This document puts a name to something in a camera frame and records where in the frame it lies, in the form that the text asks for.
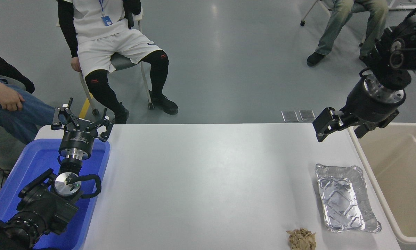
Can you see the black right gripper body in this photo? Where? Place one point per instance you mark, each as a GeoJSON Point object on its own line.
{"type": "Point", "coordinates": [364, 104]}

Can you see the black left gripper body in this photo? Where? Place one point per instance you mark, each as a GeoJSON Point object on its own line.
{"type": "Point", "coordinates": [77, 140]}

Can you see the silver foil tray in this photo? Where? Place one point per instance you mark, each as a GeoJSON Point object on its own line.
{"type": "Point", "coordinates": [343, 201]}

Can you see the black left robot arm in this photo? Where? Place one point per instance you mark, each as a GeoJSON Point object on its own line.
{"type": "Point", "coordinates": [41, 208]}

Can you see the metal floor plate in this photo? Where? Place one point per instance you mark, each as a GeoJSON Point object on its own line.
{"type": "Point", "coordinates": [307, 115]}
{"type": "Point", "coordinates": [290, 116]}

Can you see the person's hand by chair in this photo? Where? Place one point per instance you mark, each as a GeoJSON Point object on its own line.
{"type": "Point", "coordinates": [76, 64]}

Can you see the person's hand on knee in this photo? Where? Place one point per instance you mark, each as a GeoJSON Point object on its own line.
{"type": "Point", "coordinates": [9, 99]}

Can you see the person at table edge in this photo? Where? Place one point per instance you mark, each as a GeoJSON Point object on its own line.
{"type": "Point", "coordinates": [23, 114]}

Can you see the blue plastic tray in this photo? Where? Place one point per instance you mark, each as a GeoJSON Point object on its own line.
{"type": "Point", "coordinates": [34, 163]}

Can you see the grey chair with metal legs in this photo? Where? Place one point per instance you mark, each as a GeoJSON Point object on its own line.
{"type": "Point", "coordinates": [121, 63]}

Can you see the large pale bin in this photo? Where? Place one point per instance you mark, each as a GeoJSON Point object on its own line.
{"type": "Point", "coordinates": [402, 180]}

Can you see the person with blue badge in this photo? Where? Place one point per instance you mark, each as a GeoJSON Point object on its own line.
{"type": "Point", "coordinates": [100, 52]}

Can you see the person with dark shoes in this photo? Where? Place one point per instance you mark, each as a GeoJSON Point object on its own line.
{"type": "Point", "coordinates": [333, 34]}

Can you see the blue ID badge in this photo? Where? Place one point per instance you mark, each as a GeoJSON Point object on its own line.
{"type": "Point", "coordinates": [106, 21]}

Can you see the white wheeled chair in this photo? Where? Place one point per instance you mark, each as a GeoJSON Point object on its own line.
{"type": "Point", "coordinates": [310, 12]}

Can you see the crumpled tan paper ball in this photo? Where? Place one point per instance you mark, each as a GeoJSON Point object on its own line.
{"type": "Point", "coordinates": [301, 239]}

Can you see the white frame foot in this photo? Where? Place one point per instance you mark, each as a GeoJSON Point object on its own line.
{"type": "Point", "coordinates": [402, 6]}

